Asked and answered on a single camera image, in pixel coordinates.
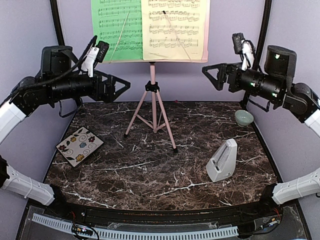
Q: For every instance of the floral square tile coaster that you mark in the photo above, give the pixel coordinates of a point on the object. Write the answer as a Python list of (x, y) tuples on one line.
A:
[(79, 145)]

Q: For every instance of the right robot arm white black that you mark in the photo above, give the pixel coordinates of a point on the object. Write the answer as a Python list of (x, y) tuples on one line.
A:
[(276, 85)]

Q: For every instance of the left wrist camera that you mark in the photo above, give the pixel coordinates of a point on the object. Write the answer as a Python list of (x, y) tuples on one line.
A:
[(93, 56)]

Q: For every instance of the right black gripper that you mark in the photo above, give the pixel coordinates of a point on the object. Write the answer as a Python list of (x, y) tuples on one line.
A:
[(232, 69)]

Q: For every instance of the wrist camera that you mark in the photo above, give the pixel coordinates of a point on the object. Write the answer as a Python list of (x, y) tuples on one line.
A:
[(93, 56), (245, 49)]

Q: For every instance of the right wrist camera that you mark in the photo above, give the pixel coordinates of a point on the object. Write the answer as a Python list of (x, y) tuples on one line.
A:
[(245, 49)]

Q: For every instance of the white metronome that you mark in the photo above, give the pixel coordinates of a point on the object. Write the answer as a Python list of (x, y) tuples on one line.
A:
[(223, 162)]

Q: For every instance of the black frame post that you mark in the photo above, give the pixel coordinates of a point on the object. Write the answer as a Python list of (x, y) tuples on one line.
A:
[(262, 33), (57, 22)]

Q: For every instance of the pink perforated music stand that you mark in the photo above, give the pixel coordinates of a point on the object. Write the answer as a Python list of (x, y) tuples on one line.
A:
[(159, 116)]

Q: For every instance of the small circuit board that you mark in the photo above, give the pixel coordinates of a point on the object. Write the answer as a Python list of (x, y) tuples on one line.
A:
[(79, 230)]

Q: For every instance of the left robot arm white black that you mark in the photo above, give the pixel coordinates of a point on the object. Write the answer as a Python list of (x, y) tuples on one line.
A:
[(61, 76)]

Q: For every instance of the grey slotted cable duct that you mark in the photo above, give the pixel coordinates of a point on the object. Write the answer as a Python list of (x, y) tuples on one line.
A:
[(108, 234)]

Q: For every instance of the right black frame post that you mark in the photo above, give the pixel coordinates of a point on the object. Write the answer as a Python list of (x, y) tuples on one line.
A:
[(262, 33)]

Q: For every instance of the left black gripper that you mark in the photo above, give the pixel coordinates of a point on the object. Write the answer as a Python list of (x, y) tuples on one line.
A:
[(108, 95)]

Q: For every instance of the left black frame post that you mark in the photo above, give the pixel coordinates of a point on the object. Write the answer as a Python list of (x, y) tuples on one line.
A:
[(57, 22)]

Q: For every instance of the pale green ceramic bowl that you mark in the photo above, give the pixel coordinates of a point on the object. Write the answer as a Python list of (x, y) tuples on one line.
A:
[(243, 118)]

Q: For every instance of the yellow paper sheet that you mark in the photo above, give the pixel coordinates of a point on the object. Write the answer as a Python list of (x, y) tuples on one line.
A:
[(175, 30)]

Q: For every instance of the black front rail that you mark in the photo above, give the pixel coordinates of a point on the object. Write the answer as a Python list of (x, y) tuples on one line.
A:
[(230, 214)]

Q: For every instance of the green sheet music page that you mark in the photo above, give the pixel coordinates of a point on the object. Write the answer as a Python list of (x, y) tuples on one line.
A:
[(119, 23)]

